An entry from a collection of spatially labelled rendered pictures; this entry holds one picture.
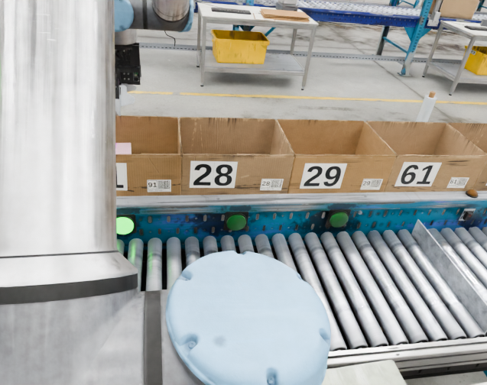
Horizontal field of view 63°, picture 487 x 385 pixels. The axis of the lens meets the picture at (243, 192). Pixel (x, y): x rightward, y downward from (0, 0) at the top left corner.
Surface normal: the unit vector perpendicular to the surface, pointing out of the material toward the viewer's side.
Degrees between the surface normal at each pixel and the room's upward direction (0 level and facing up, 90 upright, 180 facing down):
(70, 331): 52
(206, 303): 6
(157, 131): 90
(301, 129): 90
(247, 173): 91
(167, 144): 90
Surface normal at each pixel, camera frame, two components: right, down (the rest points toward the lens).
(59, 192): 0.51, -0.13
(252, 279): 0.19, -0.81
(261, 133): 0.15, 0.58
